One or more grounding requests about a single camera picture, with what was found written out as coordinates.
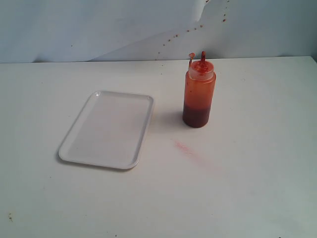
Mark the red sauce squeeze bottle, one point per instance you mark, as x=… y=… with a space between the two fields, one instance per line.
x=200 y=80

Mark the white rectangular plastic tray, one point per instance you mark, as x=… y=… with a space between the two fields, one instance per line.
x=109 y=131

